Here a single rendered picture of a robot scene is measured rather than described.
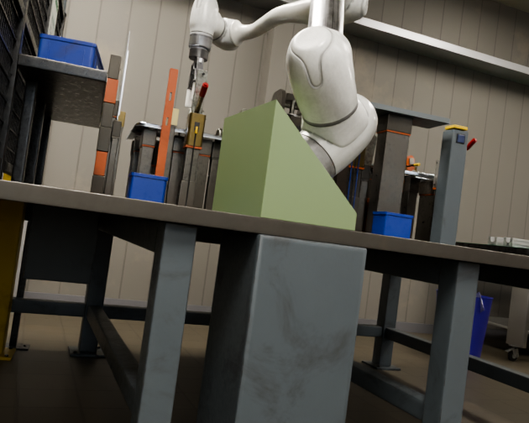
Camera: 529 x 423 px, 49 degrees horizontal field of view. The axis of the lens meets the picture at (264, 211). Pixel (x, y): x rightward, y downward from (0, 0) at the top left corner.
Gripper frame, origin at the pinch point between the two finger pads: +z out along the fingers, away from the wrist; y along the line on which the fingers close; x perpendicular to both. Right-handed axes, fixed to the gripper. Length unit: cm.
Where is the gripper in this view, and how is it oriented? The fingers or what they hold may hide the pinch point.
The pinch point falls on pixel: (191, 101)
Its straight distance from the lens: 229.9
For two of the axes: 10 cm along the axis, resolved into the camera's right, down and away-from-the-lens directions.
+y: -2.9, 0.0, 9.6
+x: -9.5, -1.4, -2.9
